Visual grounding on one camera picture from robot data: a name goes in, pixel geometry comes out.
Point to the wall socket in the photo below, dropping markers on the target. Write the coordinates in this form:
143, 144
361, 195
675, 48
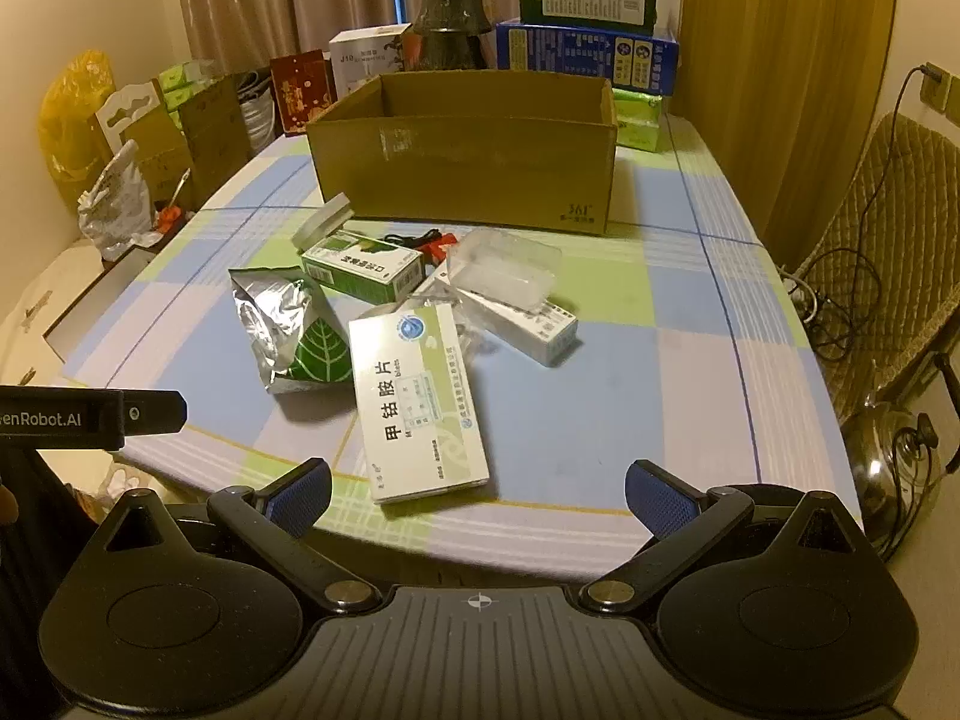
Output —
936, 88

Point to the silver foil pouch green leaf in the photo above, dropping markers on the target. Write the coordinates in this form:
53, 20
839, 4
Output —
285, 330

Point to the white cardboard hanger card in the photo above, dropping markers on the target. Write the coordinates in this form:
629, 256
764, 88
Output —
124, 116

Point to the white parrot print ointment box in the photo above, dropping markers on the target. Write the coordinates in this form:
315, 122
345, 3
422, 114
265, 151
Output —
525, 319

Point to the white power strip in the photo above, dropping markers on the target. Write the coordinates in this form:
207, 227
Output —
801, 294

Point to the yellow-brown wooden panel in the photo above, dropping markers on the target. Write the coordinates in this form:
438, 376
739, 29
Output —
780, 90

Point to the small green tissue packs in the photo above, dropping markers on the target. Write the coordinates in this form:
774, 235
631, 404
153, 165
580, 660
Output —
184, 82

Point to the brown cardboard box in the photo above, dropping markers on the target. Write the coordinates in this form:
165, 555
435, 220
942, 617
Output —
465, 172

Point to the brown box behind bowls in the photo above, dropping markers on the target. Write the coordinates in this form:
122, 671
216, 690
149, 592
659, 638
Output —
489, 0

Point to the stacked dark glass bowls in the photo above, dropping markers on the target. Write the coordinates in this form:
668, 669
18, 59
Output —
448, 22

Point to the brown cardboard carton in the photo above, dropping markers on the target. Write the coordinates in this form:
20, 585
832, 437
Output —
210, 135

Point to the yellow plastic bag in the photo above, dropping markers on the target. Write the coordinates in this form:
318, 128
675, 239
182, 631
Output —
75, 120

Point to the crumpled white plastic bag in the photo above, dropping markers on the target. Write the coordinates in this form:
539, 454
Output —
116, 202

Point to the white humidifier box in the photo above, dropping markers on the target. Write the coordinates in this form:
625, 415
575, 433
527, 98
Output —
367, 60

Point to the chair with quilted cover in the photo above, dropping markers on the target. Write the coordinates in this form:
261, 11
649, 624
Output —
892, 255

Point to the green tissue pack bundle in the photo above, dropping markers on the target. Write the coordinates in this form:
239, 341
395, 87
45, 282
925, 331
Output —
637, 120

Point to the stainless steel kettle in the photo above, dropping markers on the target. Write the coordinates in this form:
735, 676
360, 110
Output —
885, 465

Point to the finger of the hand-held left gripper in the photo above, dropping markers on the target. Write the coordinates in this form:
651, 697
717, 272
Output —
154, 412

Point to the small red packet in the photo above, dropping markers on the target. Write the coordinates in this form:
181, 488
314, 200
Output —
441, 247

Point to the clear plastic box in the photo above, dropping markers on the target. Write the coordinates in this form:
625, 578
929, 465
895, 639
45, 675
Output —
506, 270

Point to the large white medicine box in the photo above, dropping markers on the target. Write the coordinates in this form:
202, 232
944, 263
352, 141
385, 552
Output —
420, 412

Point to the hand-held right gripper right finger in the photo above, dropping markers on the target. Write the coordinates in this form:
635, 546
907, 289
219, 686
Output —
660, 499

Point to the green and white medicine box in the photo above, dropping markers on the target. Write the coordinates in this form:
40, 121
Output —
360, 266

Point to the red gift box gold print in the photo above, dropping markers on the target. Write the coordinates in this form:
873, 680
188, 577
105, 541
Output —
300, 94

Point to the white cabinet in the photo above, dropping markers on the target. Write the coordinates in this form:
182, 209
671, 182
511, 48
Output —
75, 292

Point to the large blue box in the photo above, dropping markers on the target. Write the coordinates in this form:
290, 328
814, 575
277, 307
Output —
585, 56

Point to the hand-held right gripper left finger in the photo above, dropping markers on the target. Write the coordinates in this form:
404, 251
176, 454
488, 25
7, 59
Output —
304, 496

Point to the black and white shopping bag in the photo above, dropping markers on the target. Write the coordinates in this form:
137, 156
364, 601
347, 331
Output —
255, 116

